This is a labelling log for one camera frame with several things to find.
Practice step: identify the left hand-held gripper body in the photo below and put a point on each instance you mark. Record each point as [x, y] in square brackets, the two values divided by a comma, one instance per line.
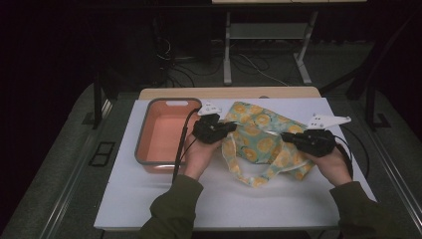
[209, 131]

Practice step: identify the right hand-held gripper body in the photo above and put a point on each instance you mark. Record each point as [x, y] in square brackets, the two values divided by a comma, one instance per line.
[318, 142]

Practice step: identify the orange print cloth bag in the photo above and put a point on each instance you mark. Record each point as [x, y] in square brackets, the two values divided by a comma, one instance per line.
[258, 142]

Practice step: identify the pink basket with grey rim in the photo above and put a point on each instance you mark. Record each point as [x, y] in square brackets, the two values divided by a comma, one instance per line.
[162, 132]

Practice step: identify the person's left hand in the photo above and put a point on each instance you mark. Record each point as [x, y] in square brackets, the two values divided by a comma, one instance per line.
[199, 156]

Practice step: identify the person's right hand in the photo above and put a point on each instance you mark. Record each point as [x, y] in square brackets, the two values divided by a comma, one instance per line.
[335, 167]

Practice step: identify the wooden table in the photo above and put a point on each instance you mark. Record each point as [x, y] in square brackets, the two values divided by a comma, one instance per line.
[232, 93]

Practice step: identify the black stand leg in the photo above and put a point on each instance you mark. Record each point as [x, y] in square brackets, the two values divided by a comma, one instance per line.
[97, 106]
[371, 106]

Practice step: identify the white board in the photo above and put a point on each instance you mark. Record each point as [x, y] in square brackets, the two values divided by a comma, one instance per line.
[258, 205]

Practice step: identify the grey metal stand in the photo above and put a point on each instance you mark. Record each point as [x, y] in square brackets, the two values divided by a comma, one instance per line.
[268, 30]

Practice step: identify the metal floor rail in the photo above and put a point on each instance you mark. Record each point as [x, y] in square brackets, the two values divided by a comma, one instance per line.
[71, 186]
[398, 186]

